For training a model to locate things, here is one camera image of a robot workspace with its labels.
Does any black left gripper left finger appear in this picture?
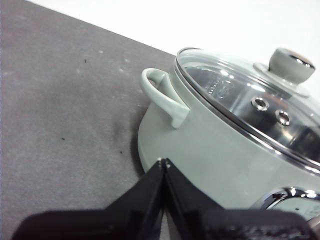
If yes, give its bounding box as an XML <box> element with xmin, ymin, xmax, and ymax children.
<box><xmin>11</xmin><ymin>157</ymin><xmax>166</xmax><ymax>240</ymax></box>

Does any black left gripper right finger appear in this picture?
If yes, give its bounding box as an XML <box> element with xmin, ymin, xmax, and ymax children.
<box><xmin>163</xmin><ymin>157</ymin><xmax>316</xmax><ymax>240</ymax></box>

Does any glass lid with green knob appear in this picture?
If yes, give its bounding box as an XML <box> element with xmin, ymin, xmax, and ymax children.
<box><xmin>174</xmin><ymin>46</ymin><xmax>320</xmax><ymax>174</ymax></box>

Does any pale green electric cooking pot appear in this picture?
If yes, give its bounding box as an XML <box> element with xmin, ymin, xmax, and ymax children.
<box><xmin>136</xmin><ymin>51</ymin><xmax>320</xmax><ymax>240</ymax></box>

